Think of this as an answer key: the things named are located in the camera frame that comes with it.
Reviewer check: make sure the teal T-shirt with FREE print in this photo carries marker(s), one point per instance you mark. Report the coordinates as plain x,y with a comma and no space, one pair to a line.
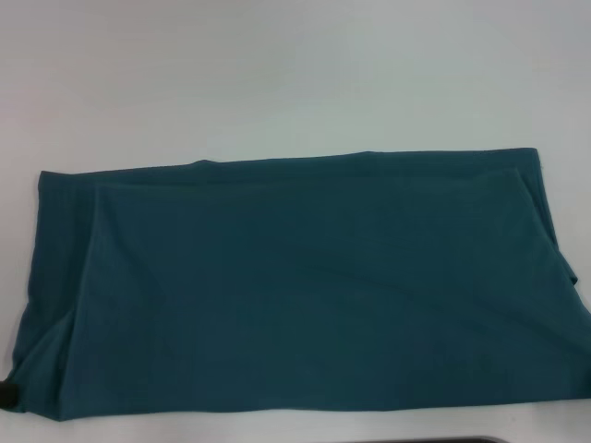
295,277

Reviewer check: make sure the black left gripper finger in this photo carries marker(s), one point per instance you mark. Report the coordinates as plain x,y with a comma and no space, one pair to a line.
7,394

